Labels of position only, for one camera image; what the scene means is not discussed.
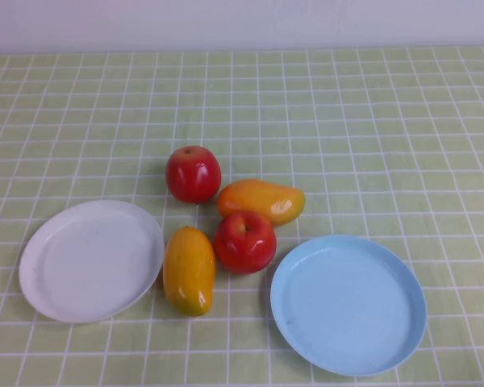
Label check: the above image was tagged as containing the light blue round plate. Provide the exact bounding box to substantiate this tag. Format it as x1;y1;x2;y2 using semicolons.
269;235;428;377

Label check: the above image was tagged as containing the yellow mango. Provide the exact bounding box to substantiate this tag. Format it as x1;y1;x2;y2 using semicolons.
162;226;217;318

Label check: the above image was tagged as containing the orange mango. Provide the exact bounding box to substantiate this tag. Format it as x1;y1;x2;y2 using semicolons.
216;178;307;227

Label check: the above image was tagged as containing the green checkered tablecloth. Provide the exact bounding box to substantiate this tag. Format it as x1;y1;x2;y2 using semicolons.
0;46;484;387

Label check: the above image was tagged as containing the white round plate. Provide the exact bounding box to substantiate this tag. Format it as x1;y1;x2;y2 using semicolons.
18;199;165;324

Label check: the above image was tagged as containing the red apple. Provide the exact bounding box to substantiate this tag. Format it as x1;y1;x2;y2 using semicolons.
165;145;223;205
213;210;278;276

